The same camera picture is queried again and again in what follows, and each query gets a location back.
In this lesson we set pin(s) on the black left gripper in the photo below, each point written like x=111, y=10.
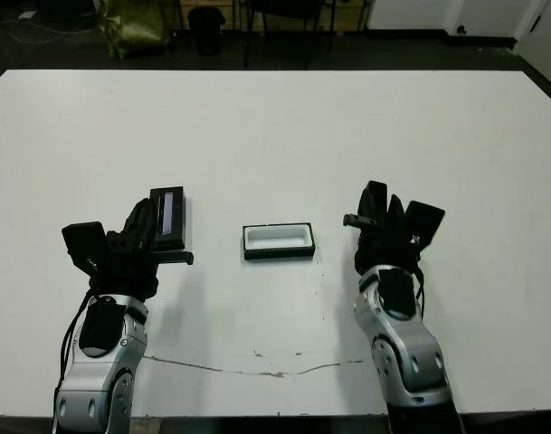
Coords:
x=126, y=271

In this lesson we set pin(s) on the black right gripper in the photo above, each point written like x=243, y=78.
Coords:
x=383, y=248

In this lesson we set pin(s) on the black printed box lid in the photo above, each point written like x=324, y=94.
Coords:
x=171, y=217

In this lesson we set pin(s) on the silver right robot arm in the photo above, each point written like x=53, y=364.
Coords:
x=406, y=343

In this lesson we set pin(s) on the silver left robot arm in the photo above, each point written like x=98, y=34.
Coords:
x=98, y=375

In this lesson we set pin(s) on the black box base white insert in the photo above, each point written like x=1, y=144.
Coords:
x=277, y=238

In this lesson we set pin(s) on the yellow-green sack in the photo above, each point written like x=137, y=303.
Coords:
x=132, y=27

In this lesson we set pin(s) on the black trash bin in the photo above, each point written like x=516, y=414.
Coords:
x=206, y=29

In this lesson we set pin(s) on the black chair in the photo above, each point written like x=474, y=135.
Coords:
x=288, y=11

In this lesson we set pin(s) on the white door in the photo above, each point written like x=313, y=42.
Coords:
x=544, y=59

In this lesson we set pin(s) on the small white floor adapter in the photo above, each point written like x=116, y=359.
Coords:
x=28, y=15

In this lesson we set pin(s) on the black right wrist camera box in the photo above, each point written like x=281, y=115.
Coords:
x=424, y=223

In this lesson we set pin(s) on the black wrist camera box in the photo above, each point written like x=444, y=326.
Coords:
x=82, y=244
x=424, y=223

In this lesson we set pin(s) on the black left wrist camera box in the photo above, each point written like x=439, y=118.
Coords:
x=82, y=244

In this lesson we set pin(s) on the black wall knob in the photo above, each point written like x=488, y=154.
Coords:
x=461, y=30

